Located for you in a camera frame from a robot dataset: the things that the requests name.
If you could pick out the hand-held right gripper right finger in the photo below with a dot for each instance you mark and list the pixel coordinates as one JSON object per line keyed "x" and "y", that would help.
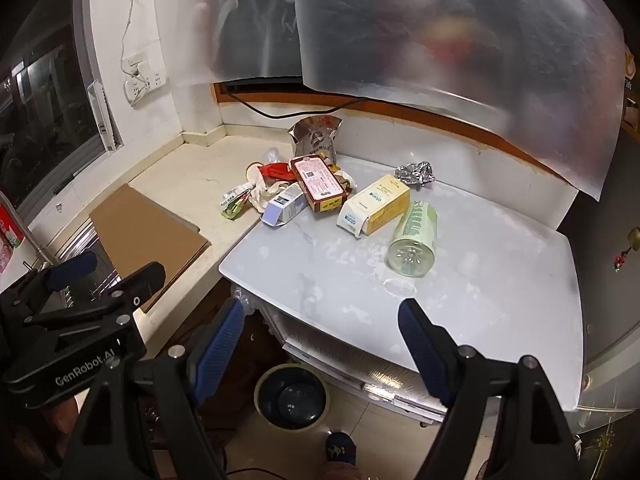
{"x": 422, "y": 351}

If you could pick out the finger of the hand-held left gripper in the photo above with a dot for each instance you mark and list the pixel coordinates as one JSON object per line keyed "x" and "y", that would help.
{"x": 135, "y": 282}
{"x": 70, "y": 267}

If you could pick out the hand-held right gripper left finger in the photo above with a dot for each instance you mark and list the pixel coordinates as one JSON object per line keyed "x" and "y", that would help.
{"x": 225, "y": 341}

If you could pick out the round dark bin cream rim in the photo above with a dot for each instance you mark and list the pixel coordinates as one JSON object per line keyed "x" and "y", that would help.
{"x": 292, "y": 400}

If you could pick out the clear bottle with green label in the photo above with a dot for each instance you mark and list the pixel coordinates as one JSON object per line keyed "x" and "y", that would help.
{"x": 412, "y": 240}

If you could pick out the green wrapper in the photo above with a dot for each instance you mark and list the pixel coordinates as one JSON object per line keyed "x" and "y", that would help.
{"x": 235, "y": 205}

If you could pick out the white and blue box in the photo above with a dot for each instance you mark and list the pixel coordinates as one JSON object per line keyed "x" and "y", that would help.
{"x": 282, "y": 207}

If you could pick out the yellow and white box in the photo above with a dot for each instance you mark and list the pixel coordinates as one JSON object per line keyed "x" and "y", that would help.
{"x": 375, "y": 205}

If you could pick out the silver foil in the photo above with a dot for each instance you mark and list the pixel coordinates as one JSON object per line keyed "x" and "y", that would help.
{"x": 415, "y": 174}

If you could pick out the red wrapper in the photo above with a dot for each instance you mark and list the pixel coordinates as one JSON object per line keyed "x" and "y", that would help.
{"x": 277, "y": 170}

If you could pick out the red medicine box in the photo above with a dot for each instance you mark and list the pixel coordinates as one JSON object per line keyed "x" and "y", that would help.
{"x": 317, "y": 185}

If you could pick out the yellow wrapper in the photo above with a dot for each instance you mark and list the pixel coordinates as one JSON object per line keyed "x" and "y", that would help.
{"x": 345, "y": 181}

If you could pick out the silver foil snack bag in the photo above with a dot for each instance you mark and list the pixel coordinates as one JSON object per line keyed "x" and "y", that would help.
{"x": 315, "y": 140}

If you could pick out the stainless steel sink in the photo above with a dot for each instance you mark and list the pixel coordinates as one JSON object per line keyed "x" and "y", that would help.
{"x": 85, "y": 242}

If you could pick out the brown wooden cabinet door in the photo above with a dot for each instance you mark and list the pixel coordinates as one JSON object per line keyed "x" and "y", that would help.
{"x": 260, "y": 347}

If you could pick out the brown cardboard sheet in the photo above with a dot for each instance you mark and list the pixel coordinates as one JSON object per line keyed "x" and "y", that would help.
{"x": 150, "y": 245}

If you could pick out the clear plastic lid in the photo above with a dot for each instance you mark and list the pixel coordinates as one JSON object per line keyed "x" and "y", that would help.
{"x": 400, "y": 288}

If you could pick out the red printed bag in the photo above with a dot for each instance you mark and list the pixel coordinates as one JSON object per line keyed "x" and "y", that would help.
{"x": 7, "y": 240}

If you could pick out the blue patterned slipper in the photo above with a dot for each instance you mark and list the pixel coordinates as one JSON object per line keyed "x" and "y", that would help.
{"x": 340, "y": 447}

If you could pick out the person's right leg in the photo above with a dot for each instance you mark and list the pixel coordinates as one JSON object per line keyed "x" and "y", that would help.
{"x": 342, "y": 472}

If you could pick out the dark glass window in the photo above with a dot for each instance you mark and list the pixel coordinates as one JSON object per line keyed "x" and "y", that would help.
{"x": 40, "y": 100}

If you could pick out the grey refrigerator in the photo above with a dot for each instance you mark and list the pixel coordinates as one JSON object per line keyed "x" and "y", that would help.
{"x": 610, "y": 335}

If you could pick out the red hanging ornament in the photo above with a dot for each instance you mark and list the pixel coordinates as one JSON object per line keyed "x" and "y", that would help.
{"x": 625, "y": 255}

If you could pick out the large translucent plastic sheet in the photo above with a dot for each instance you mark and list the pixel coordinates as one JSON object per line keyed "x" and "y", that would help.
{"x": 450, "y": 35}

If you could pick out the white plastic window bracket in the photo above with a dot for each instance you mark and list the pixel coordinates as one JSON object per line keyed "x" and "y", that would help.
{"x": 100, "y": 110}

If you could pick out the white wall socket panel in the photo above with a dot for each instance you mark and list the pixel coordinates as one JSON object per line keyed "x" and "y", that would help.
{"x": 142, "y": 85}

